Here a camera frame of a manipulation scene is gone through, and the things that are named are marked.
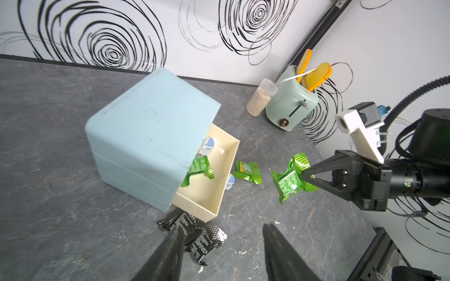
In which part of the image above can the black cookie pack right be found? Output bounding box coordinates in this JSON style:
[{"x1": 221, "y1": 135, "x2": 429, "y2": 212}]
[{"x1": 185, "y1": 222, "x2": 228, "y2": 266}]

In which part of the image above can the black cookie pack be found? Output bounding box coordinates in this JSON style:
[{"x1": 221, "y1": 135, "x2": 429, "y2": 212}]
[
  {"x1": 185, "y1": 222, "x2": 228, "y2": 266},
  {"x1": 157, "y1": 211, "x2": 197, "y2": 235}
]

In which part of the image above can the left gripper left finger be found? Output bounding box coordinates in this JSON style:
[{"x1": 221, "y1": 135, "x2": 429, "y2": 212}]
[{"x1": 131, "y1": 226, "x2": 185, "y2": 281}]

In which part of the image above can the yellow toast slice right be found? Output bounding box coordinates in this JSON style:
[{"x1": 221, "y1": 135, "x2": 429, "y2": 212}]
[{"x1": 302, "y1": 62, "x2": 333, "y2": 92}]

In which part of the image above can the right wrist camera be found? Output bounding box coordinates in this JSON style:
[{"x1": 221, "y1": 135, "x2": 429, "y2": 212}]
[{"x1": 335, "y1": 102, "x2": 384, "y2": 163}]

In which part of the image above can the yellow toast slice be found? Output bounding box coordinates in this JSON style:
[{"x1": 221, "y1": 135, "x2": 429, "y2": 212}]
[
  {"x1": 302, "y1": 62, "x2": 333, "y2": 92},
  {"x1": 295, "y1": 49, "x2": 312, "y2": 83}
]

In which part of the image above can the black cookie pack left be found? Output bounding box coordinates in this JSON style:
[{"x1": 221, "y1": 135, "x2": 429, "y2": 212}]
[{"x1": 157, "y1": 211, "x2": 197, "y2": 235}]

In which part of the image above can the cream drawer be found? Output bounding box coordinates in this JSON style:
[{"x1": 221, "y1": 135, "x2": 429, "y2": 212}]
[{"x1": 172, "y1": 124, "x2": 240, "y2": 222}]

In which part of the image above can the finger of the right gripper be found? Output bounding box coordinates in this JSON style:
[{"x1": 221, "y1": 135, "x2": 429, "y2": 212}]
[
  {"x1": 302, "y1": 152, "x2": 343, "y2": 179},
  {"x1": 307, "y1": 175, "x2": 348, "y2": 200}
]

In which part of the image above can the yellow toast slice left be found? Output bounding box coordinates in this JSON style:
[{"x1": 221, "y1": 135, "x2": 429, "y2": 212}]
[{"x1": 295, "y1": 49, "x2": 312, "y2": 83}]

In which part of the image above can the clear jar with grains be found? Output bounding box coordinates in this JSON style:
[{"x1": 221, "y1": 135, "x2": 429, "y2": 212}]
[{"x1": 246, "y1": 78, "x2": 278, "y2": 117}]

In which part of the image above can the mint green toaster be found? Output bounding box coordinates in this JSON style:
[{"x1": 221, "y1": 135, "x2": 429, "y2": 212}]
[{"x1": 266, "y1": 65, "x2": 319, "y2": 131}]

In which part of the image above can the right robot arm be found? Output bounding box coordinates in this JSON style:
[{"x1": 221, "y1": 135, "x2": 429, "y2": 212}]
[{"x1": 301, "y1": 76, "x2": 450, "y2": 217}]

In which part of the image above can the green cookie pack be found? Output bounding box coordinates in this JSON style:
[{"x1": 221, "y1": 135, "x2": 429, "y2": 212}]
[
  {"x1": 180, "y1": 155, "x2": 214, "y2": 187},
  {"x1": 271, "y1": 153, "x2": 319, "y2": 204},
  {"x1": 232, "y1": 160, "x2": 263, "y2": 185}
]

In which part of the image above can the light blue drawer cabinet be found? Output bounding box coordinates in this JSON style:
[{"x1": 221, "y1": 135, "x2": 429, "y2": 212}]
[{"x1": 85, "y1": 68, "x2": 220, "y2": 211}]

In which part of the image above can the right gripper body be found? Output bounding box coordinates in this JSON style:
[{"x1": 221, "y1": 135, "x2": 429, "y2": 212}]
[{"x1": 334, "y1": 150, "x2": 392, "y2": 212}]

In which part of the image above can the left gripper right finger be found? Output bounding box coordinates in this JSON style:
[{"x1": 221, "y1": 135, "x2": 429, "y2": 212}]
[{"x1": 262, "y1": 224, "x2": 320, "y2": 281}]

